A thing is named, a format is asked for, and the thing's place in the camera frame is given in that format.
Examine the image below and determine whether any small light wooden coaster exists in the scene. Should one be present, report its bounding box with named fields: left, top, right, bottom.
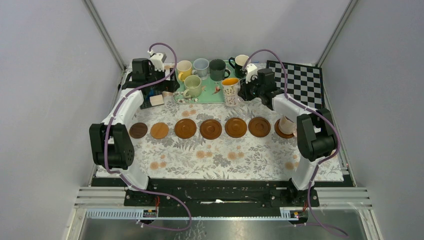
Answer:
left=150, top=122, right=169, bottom=139

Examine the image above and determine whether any dark green mug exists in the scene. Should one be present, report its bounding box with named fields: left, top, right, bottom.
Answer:
left=209, top=59, right=231, bottom=82

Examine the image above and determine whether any green serving tray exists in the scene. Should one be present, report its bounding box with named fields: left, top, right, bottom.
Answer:
left=173, top=72, right=225, bottom=104

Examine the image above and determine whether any purple cable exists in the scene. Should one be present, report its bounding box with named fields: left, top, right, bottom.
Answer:
left=103, top=42, right=193, bottom=232
left=242, top=49, right=349, bottom=238

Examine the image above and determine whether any yellow mug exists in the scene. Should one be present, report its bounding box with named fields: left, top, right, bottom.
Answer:
left=176, top=60, right=193, bottom=82

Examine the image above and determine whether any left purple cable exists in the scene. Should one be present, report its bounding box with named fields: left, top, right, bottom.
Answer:
left=103, top=42, right=193, bottom=232

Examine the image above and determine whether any light blue mug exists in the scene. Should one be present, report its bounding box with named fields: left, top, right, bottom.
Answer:
left=192, top=58, right=210, bottom=80

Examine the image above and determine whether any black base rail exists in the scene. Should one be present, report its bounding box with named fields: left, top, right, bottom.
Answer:
left=93, top=177, right=354, bottom=217

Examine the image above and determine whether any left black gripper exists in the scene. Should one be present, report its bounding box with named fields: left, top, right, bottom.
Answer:
left=145, top=64, right=179, bottom=92

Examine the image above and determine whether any patterned mug orange inside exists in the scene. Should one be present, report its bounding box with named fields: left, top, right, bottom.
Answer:
left=221, top=77, right=241, bottom=107

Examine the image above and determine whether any dark base plate with blocks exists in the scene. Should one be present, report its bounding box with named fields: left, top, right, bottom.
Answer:
left=140, top=96, right=154, bottom=109

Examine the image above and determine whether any small dark wooden coaster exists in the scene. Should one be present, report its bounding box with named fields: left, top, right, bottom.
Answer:
left=129, top=122, right=148, bottom=139

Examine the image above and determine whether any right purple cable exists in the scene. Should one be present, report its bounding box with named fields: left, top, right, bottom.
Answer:
left=242, top=49, right=349, bottom=238

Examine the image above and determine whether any light wooden block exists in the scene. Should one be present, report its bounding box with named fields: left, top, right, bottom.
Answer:
left=149, top=94, right=165, bottom=107

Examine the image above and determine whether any black white chessboard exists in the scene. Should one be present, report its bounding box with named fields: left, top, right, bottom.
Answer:
left=266, top=60, right=326, bottom=109

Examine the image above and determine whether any black mug white inside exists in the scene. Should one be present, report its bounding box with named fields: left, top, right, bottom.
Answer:
left=228, top=54, right=249, bottom=79

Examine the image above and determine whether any pale green mug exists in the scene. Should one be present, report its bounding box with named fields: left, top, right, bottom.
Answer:
left=182, top=75, right=202, bottom=98

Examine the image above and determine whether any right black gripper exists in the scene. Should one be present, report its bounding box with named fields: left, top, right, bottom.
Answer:
left=237, top=75, right=264, bottom=102

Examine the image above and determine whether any pink mug purple inside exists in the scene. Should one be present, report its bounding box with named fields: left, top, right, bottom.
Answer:
left=278, top=116, right=297, bottom=135

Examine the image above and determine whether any brown wooden coaster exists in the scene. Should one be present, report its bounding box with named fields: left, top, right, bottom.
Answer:
left=274, top=119, right=294, bottom=139
left=224, top=117, right=248, bottom=138
left=174, top=118, right=197, bottom=139
left=248, top=117, right=271, bottom=138
left=199, top=119, right=222, bottom=140

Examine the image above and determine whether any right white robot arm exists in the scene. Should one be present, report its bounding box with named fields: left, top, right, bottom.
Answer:
left=238, top=64, right=340, bottom=206

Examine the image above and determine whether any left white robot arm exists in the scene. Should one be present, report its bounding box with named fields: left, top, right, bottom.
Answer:
left=89, top=57, right=177, bottom=206

